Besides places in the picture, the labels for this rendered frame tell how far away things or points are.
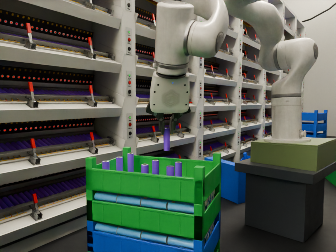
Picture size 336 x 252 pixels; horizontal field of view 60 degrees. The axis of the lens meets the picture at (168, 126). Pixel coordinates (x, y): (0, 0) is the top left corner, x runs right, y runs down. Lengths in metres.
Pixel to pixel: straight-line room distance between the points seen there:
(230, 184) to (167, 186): 1.02
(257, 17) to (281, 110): 0.39
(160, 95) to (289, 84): 0.69
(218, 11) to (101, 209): 0.54
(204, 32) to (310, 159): 0.74
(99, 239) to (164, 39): 0.51
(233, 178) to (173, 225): 0.98
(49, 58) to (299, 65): 0.95
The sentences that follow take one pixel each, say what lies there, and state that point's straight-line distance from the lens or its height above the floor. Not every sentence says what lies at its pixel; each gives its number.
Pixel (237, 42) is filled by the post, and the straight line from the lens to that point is 2.63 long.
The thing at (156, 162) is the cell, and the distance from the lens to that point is 0.76.
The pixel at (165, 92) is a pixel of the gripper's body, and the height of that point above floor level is 0.56.
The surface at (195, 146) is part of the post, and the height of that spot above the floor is 0.24.
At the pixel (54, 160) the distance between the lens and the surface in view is 1.18.
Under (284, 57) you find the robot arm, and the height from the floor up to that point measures 0.72.
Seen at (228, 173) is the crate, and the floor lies 0.15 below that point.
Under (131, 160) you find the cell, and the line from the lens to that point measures 0.87.
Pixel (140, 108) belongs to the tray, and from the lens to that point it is 1.47.
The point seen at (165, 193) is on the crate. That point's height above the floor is 0.34.
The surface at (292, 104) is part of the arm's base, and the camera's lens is 1.29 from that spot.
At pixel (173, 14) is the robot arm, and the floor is 0.73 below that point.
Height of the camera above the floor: 0.54
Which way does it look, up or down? 5 degrees down
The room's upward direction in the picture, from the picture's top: straight up
